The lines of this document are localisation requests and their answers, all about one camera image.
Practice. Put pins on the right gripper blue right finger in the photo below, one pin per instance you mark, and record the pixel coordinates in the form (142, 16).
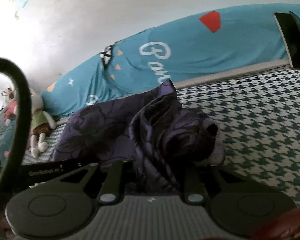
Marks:
(191, 189)

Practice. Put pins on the pink moon plush toy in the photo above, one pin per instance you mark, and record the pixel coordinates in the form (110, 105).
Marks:
(10, 116)

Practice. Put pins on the purple patterned garment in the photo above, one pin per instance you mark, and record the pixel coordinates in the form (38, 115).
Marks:
(165, 141)

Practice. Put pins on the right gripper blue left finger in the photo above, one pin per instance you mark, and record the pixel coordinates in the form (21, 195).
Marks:
(114, 186)

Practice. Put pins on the beige bunny plush toy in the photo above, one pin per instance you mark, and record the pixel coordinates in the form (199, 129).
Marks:
(42, 124)

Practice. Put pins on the blue white houndstooth mat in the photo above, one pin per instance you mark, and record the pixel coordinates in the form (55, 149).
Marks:
(259, 120)

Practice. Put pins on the black smartphone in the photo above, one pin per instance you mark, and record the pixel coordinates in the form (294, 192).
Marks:
(289, 26)

